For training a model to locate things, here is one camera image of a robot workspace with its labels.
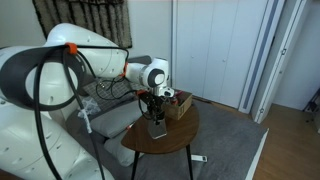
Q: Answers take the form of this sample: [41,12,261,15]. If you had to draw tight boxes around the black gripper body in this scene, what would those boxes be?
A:
[138,90,166,118]

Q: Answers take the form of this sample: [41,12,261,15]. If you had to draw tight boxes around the gray mesh bin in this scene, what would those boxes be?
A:
[147,119,168,140]

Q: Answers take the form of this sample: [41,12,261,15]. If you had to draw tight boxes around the wooden side table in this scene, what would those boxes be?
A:
[120,99,201,180]

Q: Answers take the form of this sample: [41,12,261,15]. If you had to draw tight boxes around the large gray pillow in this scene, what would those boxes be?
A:
[89,99,145,140]

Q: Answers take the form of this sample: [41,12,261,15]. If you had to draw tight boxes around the checked gray cushion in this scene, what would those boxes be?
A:
[82,77,138,113]

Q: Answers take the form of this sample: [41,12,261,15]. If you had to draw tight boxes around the light gray pillow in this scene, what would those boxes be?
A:
[103,129,145,168]

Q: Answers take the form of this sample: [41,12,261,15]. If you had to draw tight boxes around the white power strip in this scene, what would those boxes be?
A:
[190,153,209,164]

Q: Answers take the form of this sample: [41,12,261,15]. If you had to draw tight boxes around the crumpled plastic bag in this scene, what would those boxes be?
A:
[76,96,102,120]

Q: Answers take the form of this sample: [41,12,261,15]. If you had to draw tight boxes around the gray sofa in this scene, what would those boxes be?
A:
[64,54,153,158]

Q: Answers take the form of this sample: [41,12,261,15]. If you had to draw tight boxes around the white closet doors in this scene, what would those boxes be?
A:
[171,0,270,110]

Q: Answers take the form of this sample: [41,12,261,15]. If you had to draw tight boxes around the white door with gray stripe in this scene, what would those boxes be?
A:
[237,0,286,115]

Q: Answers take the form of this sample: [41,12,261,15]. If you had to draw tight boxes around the black metal rack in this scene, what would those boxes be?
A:
[302,87,320,135]

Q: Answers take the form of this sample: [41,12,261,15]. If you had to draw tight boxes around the shaggy wall hanging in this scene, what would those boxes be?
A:
[31,0,134,50]

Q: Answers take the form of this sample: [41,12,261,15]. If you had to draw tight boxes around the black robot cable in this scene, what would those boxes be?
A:
[32,44,158,180]

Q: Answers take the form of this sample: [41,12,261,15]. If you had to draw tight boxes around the white door frame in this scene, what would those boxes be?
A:
[251,0,315,125]

